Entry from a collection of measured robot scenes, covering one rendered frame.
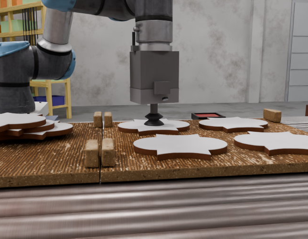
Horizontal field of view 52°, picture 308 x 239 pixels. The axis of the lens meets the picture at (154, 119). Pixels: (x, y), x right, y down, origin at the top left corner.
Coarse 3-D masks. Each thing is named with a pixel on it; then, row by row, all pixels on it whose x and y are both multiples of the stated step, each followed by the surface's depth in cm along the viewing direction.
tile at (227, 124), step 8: (208, 120) 71; (216, 120) 71; (224, 120) 71; (232, 120) 71; (240, 120) 71; (248, 120) 71; (256, 120) 71; (208, 128) 66; (216, 128) 65; (224, 128) 64; (232, 128) 63; (240, 128) 64; (248, 128) 64; (256, 128) 64; (264, 128) 67
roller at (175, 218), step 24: (24, 216) 32; (48, 216) 32; (72, 216) 32; (96, 216) 32; (120, 216) 32; (144, 216) 32; (168, 216) 33; (192, 216) 33; (216, 216) 33; (240, 216) 33; (264, 216) 34; (288, 216) 34
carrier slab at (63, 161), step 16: (80, 128) 68; (96, 128) 68; (0, 144) 54; (16, 144) 54; (32, 144) 54; (48, 144) 54; (64, 144) 54; (80, 144) 54; (0, 160) 45; (16, 160) 45; (32, 160) 45; (48, 160) 45; (64, 160) 45; (80, 160) 45; (0, 176) 39; (16, 176) 39; (32, 176) 40; (48, 176) 40; (64, 176) 40; (80, 176) 41; (96, 176) 41
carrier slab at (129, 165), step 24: (192, 120) 76; (264, 120) 76; (120, 144) 54; (120, 168) 42; (144, 168) 42; (168, 168) 42; (192, 168) 42; (216, 168) 43; (240, 168) 43; (264, 168) 44; (288, 168) 44
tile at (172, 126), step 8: (136, 120) 71; (144, 120) 71; (168, 120) 71; (176, 120) 71; (120, 128) 64; (128, 128) 63; (136, 128) 63; (144, 128) 63; (152, 128) 63; (160, 128) 63; (168, 128) 63; (176, 128) 64; (184, 128) 64
